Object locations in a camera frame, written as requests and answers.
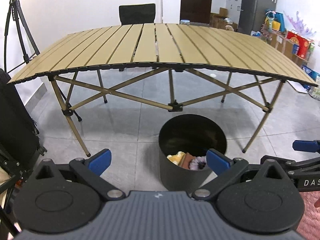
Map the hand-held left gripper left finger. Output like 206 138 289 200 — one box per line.
30 149 126 202

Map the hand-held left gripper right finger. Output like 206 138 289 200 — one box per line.
191 149 290 202

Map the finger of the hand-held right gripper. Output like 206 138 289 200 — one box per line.
292 140 320 153
260 155 320 179

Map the lilac chenille mitt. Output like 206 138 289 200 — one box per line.
191 156 213 171

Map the yellow plush toy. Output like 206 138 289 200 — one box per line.
166 151 187 166

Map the black round bin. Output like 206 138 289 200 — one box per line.
158 114 227 192

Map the white flat board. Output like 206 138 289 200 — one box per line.
291 81 314 93

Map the blue printed packet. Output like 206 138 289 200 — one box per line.
301 65 320 81

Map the black bag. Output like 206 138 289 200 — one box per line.
0 69 48 166

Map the large cardboard box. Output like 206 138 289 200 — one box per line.
270 34 310 67

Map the red gift box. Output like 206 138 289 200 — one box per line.
286 30 314 58

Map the tan folding table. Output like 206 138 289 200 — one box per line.
6 23 319 157

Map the purple coral decoration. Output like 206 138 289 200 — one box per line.
287 11 317 38

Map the blue gift bag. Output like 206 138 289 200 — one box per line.
274 12 286 32

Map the small open cardboard box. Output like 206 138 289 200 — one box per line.
210 7 238 30

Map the grey refrigerator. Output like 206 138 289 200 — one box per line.
236 0 279 35

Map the black folding chair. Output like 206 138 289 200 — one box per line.
119 4 156 26

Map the white base cabinet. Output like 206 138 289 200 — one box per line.
226 0 243 14

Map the dark wooden door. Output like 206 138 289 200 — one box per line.
180 0 213 24

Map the black tripod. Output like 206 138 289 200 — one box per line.
4 0 83 122

